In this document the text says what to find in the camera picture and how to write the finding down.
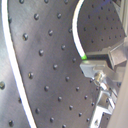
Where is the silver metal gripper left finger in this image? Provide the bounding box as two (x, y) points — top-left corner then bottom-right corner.
(80, 60), (117, 128)

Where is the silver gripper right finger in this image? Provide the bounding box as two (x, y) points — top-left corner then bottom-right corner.
(87, 42), (128, 68)

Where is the white cable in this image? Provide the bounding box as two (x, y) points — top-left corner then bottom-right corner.
(0, 0), (90, 128)

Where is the black perforated breadboard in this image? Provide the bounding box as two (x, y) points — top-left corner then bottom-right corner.
(0, 0), (125, 128)

